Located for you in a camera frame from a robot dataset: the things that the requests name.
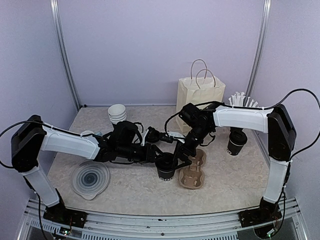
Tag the left aluminium post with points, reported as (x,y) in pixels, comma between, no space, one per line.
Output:
(63,52)

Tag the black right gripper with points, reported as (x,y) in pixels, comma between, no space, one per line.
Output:
(185,158)

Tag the black paper coffee cup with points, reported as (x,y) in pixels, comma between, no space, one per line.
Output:
(233,149)

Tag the aluminium post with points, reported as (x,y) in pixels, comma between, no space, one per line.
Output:
(63,52)
(259,48)

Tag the right aluminium post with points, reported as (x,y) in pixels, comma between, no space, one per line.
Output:
(259,48)

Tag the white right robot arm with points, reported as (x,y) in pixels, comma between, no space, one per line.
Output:
(273,121)

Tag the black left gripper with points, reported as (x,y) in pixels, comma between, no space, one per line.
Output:
(149,155)

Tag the brown pulp cup carrier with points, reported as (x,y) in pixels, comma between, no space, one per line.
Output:
(192,176)

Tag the aluminium front rail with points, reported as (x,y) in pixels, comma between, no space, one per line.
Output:
(105,225)

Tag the wrapped white straws bundle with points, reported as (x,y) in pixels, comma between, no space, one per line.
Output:
(239,99)

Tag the stack of black lids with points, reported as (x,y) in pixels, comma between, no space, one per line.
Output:
(153,136)

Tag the blue glass cup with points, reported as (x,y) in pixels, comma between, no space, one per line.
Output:
(87,133)

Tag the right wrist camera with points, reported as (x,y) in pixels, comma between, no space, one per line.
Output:
(171,136)

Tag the stack of paper cups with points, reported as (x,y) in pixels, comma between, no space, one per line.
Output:
(117,113)

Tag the cream paper bag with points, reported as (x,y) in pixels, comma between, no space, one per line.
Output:
(196,89)

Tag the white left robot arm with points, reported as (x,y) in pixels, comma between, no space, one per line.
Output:
(35,136)

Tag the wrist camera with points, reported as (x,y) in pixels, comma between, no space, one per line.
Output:
(143,142)
(171,136)

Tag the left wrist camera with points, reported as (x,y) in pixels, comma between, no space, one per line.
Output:
(143,142)

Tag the black cup lid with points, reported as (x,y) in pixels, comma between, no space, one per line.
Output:
(238,138)
(166,163)

